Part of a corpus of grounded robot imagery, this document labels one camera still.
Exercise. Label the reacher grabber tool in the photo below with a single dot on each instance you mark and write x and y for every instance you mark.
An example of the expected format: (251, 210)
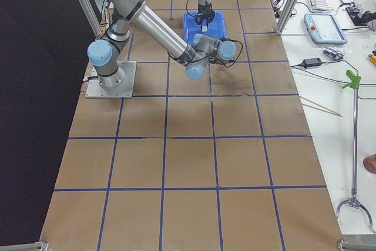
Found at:
(352, 201)

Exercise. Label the plastic bag of parts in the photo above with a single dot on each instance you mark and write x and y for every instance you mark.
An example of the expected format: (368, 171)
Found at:
(336, 54)

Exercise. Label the wooden chopstick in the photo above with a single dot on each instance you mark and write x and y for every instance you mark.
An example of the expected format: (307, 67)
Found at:
(310, 102)
(316, 108)

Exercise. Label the blue plastic tray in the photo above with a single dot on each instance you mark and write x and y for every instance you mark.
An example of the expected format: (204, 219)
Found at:
(215, 29)

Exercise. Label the black power adapter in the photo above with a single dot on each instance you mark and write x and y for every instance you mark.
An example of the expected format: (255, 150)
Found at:
(311, 62)

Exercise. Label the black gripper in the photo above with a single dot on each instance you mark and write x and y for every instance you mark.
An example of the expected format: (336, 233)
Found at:
(204, 9)

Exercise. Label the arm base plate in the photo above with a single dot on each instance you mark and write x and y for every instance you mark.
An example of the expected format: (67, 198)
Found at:
(119, 85)

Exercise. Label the teach pendant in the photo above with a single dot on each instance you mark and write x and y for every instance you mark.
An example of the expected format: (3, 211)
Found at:
(324, 29)

